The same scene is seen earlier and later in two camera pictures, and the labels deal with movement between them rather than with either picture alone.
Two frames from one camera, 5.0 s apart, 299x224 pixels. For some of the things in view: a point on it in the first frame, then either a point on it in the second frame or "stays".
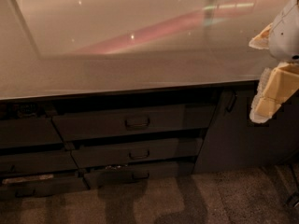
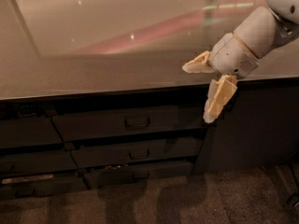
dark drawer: x=37 y=162 stays
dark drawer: x=136 y=153 stays
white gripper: x=286 y=36 -> x=233 y=55
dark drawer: x=21 y=132 stays
